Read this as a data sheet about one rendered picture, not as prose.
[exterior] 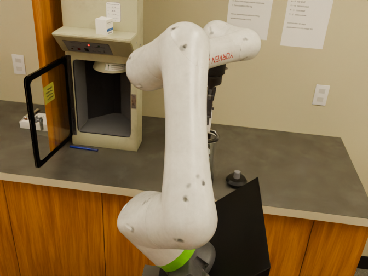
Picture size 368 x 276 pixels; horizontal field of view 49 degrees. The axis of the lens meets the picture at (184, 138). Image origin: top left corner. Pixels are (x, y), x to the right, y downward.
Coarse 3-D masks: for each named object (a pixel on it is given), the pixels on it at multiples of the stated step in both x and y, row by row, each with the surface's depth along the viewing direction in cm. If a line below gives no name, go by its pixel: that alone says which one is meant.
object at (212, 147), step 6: (210, 132) 168; (216, 132) 167; (210, 138) 169; (216, 138) 162; (210, 144) 162; (216, 144) 166; (210, 150) 163; (210, 156) 165; (210, 162) 167; (210, 168) 168
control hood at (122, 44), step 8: (56, 32) 159; (64, 32) 160; (72, 32) 161; (80, 32) 161; (88, 32) 162; (120, 32) 165; (128, 32) 166; (56, 40) 163; (72, 40) 161; (80, 40) 160; (88, 40) 159; (96, 40) 159; (104, 40) 158; (112, 40) 157; (120, 40) 157; (128, 40) 157; (136, 40) 166; (64, 48) 169; (112, 48) 163; (120, 48) 162; (128, 48) 162; (136, 48) 168; (128, 56) 168
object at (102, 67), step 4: (96, 64) 180; (100, 64) 178; (104, 64) 178; (108, 64) 177; (112, 64) 177; (116, 64) 178; (120, 64) 179; (124, 64) 180; (96, 68) 180; (100, 68) 178; (104, 68) 178; (108, 68) 177; (112, 68) 177; (116, 68) 178; (120, 68) 179; (124, 68) 180; (104, 72) 178; (108, 72) 178; (112, 72) 178; (116, 72) 178; (120, 72) 179
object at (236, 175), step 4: (236, 172) 170; (240, 172) 171; (228, 176) 173; (232, 176) 173; (236, 176) 171; (240, 176) 173; (244, 176) 173; (228, 180) 171; (232, 180) 170; (236, 180) 170; (240, 180) 171; (244, 180) 171; (228, 184) 173; (232, 184) 170; (236, 184) 169; (240, 184) 169; (244, 184) 170
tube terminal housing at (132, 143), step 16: (64, 0) 164; (80, 0) 163; (96, 0) 162; (112, 0) 161; (128, 0) 161; (64, 16) 167; (80, 16) 166; (96, 16) 165; (128, 16) 164; (80, 144) 196; (96, 144) 194; (112, 144) 193; (128, 144) 192
